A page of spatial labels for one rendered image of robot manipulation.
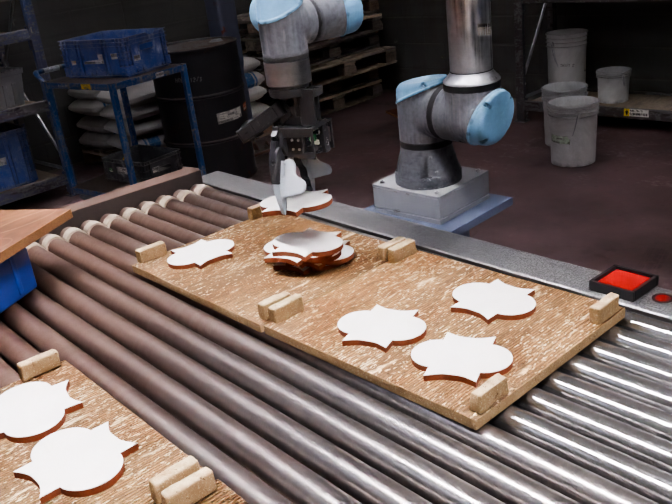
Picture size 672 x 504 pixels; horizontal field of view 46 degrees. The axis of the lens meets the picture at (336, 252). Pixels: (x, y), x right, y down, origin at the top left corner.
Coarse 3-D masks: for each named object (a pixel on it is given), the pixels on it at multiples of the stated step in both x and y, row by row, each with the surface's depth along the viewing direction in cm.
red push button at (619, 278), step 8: (616, 272) 126; (624, 272) 126; (600, 280) 124; (608, 280) 124; (616, 280) 124; (624, 280) 123; (632, 280) 123; (640, 280) 123; (624, 288) 121; (632, 288) 120
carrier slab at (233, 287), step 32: (256, 224) 164; (288, 224) 162; (320, 224) 160; (256, 256) 148; (192, 288) 138; (224, 288) 136; (256, 288) 135; (288, 288) 133; (320, 288) 132; (256, 320) 123
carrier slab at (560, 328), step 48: (336, 288) 131; (384, 288) 129; (432, 288) 127; (528, 288) 123; (288, 336) 118; (336, 336) 116; (432, 336) 112; (480, 336) 111; (528, 336) 109; (576, 336) 108; (384, 384) 104; (432, 384) 101; (480, 384) 100; (528, 384) 100
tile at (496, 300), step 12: (456, 288) 124; (468, 288) 123; (480, 288) 123; (492, 288) 122; (504, 288) 122; (516, 288) 121; (456, 300) 120; (468, 300) 119; (480, 300) 119; (492, 300) 119; (504, 300) 118; (516, 300) 118; (528, 300) 117; (456, 312) 118; (468, 312) 117; (480, 312) 115; (492, 312) 115; (504, 312) 115; (516, 312) 114; (528, 312) 114
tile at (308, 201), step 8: (304, 192) 141; (312, 192) 141; (320, 192) 140; (264, 200) 141; (272, 200) 140; (288, 200) 139; (296, 200) 138; (304, 200) 137; (312, 200) 136; (320, 200) 135; (328, 200) 135; (264, 208) 138; (272, 208) 136; (288, 208) 134; (296, 208) 133; (304, 208) 133; (312, 208) 133; (320, 208) 134; (264, 216) 135; (296, 216) 132
